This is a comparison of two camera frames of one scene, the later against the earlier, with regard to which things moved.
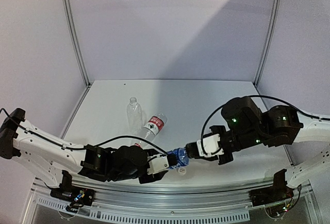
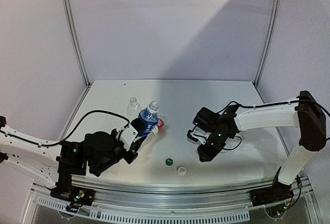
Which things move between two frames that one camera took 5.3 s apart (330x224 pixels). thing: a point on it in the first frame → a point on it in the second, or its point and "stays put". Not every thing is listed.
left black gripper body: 147,180 → 130,157
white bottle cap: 182,171 stays put
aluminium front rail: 138,197 stays put
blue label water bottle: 182,159 → 149,115
